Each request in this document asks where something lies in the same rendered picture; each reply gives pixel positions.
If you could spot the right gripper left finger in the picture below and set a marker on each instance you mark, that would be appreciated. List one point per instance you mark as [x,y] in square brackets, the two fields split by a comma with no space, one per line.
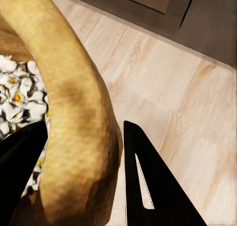
[19,153]

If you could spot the popcorn bag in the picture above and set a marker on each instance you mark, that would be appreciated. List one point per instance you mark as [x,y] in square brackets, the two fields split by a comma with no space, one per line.
[79,177]

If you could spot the oven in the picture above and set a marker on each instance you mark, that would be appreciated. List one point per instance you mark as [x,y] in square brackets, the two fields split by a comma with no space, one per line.
[166,13]

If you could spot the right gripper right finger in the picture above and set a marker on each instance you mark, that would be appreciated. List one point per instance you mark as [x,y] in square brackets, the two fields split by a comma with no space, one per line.
[172,205]

